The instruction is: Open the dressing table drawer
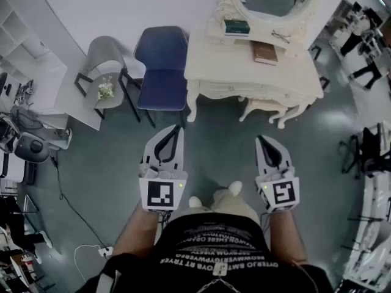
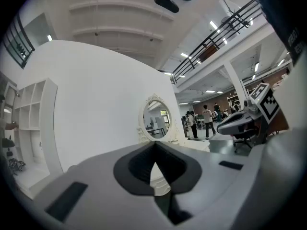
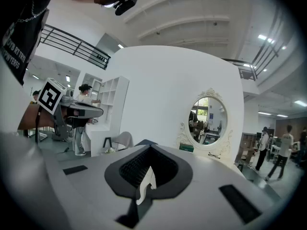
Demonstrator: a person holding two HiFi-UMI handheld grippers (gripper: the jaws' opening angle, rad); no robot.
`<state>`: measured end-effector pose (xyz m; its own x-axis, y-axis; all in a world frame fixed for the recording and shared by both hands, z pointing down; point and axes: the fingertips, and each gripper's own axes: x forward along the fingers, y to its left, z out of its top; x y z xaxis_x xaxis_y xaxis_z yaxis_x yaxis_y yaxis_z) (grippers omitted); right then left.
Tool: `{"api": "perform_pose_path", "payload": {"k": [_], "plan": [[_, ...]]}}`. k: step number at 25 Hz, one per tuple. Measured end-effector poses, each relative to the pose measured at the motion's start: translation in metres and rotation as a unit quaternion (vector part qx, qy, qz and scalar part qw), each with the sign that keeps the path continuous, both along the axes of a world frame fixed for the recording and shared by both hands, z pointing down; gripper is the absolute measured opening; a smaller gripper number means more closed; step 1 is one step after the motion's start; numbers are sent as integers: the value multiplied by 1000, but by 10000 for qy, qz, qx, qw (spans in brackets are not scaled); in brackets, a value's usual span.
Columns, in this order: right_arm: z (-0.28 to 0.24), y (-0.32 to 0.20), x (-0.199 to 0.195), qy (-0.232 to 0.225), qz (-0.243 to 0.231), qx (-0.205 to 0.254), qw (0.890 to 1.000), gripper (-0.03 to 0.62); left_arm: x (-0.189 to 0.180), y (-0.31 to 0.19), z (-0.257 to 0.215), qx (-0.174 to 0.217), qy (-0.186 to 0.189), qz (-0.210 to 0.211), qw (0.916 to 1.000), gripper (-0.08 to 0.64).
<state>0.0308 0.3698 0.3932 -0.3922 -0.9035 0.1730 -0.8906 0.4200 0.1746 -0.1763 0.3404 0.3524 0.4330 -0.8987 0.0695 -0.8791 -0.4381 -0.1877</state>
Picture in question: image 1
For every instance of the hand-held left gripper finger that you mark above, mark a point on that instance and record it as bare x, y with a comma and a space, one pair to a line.
150, 149
180, 154

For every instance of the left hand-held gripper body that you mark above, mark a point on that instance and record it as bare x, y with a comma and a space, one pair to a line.
160, 194

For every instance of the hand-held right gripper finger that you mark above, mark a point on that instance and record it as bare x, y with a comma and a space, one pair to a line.
261, 162
285, 160

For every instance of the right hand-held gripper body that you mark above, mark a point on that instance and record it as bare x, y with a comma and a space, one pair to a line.
282, 194

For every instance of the white vanity dressing table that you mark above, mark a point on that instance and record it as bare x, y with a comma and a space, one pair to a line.
220, 66

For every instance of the small cream drawer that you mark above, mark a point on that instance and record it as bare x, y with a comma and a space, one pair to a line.
221, 40

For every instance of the person's right forearm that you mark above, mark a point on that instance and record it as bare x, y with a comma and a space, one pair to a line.
284, 237

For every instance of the person's left forearm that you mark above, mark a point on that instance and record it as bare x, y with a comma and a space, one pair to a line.
134, 230

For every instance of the person's right white shoe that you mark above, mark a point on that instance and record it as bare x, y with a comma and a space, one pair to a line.
236, 187

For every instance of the person's white shoe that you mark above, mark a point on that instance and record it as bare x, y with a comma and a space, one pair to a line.
195, 201
236, 187

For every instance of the person's left white shoe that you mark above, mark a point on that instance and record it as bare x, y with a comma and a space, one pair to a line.
195, 201

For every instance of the person's beige trousers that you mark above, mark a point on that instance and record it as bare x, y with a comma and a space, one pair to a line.
223, 200

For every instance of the cream stool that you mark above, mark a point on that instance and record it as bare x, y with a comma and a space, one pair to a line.
265, 105

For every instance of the person's black printed T-shirt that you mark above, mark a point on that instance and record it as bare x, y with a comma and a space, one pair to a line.
214, 246

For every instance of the white flower bouquet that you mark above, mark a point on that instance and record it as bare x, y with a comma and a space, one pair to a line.
105, 88

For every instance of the blue chair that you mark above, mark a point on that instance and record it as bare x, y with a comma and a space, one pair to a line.
162, 72

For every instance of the white power strip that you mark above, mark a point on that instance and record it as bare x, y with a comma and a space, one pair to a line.
105, 251

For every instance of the black folding chair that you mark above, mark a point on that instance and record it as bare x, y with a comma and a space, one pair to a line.
369, 151

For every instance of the grey chair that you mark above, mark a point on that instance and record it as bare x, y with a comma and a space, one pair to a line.
104, 56

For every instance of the brown book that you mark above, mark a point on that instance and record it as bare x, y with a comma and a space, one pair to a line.
264, 53

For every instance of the white and black machine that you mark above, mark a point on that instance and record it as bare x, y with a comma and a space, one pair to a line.
32, 146

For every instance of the black eyeglasses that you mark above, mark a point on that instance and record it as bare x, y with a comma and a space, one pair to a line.
281, 37

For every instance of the dark green box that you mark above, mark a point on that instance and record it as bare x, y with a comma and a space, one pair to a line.
236, 27

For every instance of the white machine frame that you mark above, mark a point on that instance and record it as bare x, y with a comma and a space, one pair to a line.
372, 224

